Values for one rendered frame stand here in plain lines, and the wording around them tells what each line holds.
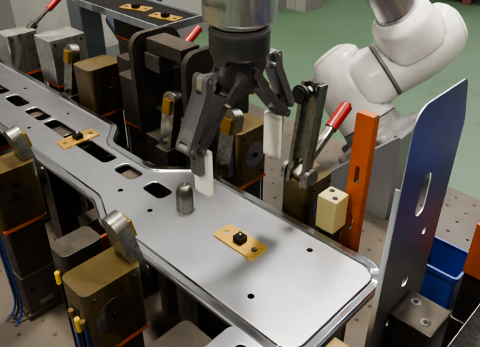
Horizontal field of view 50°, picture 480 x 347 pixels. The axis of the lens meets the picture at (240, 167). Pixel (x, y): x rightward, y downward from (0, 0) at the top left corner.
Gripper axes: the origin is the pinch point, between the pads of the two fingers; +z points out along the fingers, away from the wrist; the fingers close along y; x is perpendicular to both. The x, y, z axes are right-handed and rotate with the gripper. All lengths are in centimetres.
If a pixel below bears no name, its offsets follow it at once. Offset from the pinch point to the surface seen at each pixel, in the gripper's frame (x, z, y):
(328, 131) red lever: 0.3, 2.2, -20.8
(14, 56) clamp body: -102, 13, -13
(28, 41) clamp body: -102, 10, -18
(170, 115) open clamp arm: -31.8, 7.5, -12.9
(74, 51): -69, 4, -14
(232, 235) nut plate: -1.6, 13.4, 0.0
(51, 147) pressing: -47.5, 13.5, 5.6
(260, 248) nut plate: 3.5, 13.4, -0.8
